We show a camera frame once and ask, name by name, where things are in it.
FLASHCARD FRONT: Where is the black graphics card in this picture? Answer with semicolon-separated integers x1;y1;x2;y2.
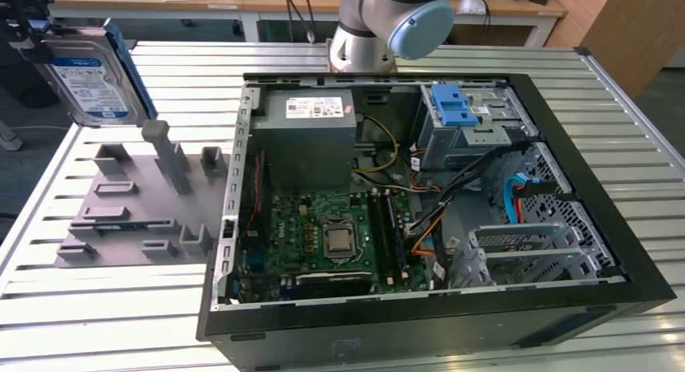
292;270;375;299

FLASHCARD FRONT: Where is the RAM slot with white clips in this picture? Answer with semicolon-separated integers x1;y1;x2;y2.
374;189;400;285
388;189;414;284

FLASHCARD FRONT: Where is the orange red power wire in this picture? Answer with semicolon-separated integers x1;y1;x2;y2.
410;203;450;257

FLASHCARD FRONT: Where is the wooden cabinet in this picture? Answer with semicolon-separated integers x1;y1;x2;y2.
545;0;685;100

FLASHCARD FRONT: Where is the blue plastic drive latch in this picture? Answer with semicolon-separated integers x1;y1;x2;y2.
430;84;476;127

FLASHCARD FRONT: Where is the black PC case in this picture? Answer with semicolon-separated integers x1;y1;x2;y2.
195;71;678;372

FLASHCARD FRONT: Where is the red black twisted wire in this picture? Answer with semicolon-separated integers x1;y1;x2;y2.
243;153;267;239

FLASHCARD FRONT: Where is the metal socket cover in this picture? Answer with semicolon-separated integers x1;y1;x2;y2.
320;218;359;265

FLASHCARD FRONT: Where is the grey wire bundle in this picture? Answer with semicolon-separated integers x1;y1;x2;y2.
368;173;444;195

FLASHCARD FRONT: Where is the black mesh bin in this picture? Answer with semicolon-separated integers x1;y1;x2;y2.
0;38;60;108

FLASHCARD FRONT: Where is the hard disk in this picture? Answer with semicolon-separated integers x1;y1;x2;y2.
25;18;160;129

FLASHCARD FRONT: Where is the grey parts rack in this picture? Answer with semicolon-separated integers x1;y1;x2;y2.
52;120;235;269

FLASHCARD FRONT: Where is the grey floor foot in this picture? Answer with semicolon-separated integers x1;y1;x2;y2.
0;119;24;152

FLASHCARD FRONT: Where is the black case fan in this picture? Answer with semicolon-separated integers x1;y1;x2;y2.
237;147;268;253

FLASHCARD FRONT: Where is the blue SATA wire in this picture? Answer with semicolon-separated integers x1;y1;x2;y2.
502;174;542;225

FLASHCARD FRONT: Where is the RAM slot with black clips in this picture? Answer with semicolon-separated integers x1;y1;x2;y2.
367;189;394;285
380;189;407;285

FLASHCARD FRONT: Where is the yellow wire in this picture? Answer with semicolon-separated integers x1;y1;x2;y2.
355;115;400;175

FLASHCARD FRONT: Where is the black cable bundle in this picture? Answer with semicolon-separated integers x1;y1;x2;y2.
411;141;542;228

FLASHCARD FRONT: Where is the silver optical drive cage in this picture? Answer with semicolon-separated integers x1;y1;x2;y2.
416;83;539;175

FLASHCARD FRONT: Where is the green motherboard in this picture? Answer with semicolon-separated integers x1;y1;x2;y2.
235;189;428;301

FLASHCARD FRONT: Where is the silver disk bay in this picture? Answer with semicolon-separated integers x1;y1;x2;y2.
451;221;617;287

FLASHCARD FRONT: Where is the grey power supply unit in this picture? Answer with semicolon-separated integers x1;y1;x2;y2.
251;87;359;192

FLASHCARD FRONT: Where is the silver CPU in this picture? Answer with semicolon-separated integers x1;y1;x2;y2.
326;228;354;253

